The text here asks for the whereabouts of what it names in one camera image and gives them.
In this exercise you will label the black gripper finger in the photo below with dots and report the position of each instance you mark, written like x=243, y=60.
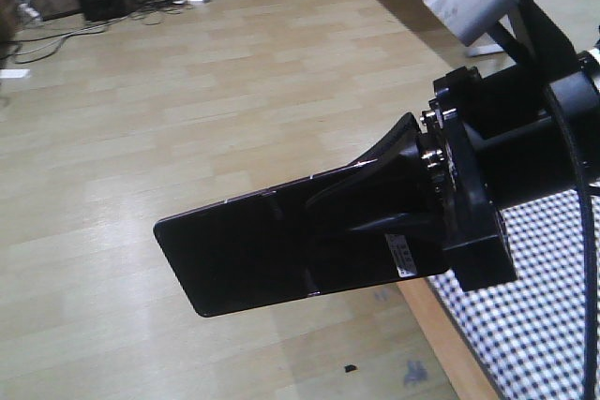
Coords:
x=384, y=191

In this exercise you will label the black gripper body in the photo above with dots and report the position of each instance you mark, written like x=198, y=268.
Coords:
x=492, y=146

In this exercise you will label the black smartphone with white label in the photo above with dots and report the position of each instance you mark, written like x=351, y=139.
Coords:
x=250, y=252

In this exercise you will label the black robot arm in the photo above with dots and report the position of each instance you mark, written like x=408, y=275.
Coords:
x=570, y=83

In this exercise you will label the black white checkered bed sheet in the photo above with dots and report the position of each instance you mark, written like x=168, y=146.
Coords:
x=529, y=334

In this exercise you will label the wooden bed frame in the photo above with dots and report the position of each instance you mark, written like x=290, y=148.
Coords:
x=464, y=372

